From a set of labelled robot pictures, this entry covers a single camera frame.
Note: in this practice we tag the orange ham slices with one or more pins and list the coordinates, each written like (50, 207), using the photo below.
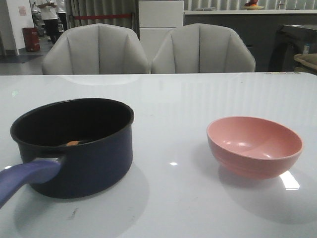
(72, 143)

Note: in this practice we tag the pink bowl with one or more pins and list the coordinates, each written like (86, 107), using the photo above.
(253, 147)

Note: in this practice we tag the right grey upholstered chair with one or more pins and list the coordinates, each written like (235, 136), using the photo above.
(202, 48)

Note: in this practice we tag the grey upholstered chair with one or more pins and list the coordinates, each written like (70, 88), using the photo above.
(96, 49)
(202, 48)

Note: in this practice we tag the left grey upholstered chair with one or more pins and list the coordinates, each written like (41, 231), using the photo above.
(96, 49)

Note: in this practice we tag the dark blue saucepan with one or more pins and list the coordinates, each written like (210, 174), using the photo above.
(103, 156)

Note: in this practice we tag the white cabinet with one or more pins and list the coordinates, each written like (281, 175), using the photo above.
(156, 18)

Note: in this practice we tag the fruit plate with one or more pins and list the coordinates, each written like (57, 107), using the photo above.
(252, 5)

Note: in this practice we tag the red bin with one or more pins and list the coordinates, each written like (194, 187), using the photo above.
(31, 39)

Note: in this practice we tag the person in white shirt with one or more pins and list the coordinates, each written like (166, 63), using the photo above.
(49, 17)

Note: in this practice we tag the beige cushion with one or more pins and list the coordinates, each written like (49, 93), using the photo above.
(306, 63)

